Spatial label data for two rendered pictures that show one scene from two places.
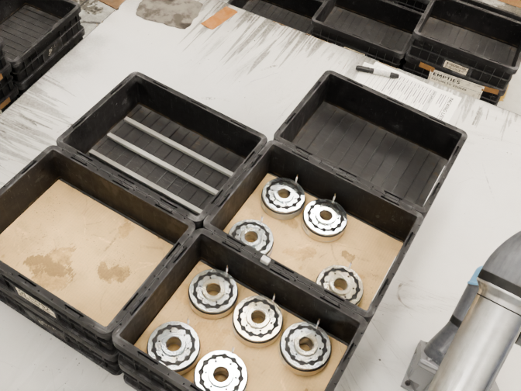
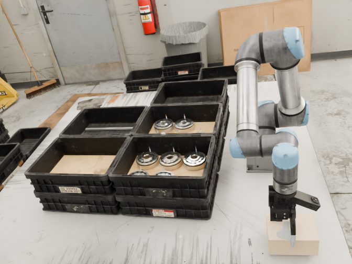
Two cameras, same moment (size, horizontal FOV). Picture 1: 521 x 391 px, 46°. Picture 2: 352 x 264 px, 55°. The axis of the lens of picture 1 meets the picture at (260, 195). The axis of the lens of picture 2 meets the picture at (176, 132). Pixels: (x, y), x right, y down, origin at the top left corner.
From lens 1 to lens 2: 0.74 m
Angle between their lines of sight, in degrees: 22
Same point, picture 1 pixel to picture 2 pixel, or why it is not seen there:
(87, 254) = (87, 170)
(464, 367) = (243, 92)
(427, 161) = (218, 98)
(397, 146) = (204, 98)
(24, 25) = (26, 146)
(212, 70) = not seen: hidden behind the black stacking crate
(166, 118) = (103, 123)
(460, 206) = not seen: hidden behind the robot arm
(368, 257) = (208, 130)
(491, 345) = (248, 80)
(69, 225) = (75, 165)
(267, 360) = (180, 171)
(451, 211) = not seen: hidden behind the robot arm
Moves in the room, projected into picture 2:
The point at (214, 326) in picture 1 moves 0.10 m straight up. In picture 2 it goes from (153, 170) to (148, 152)
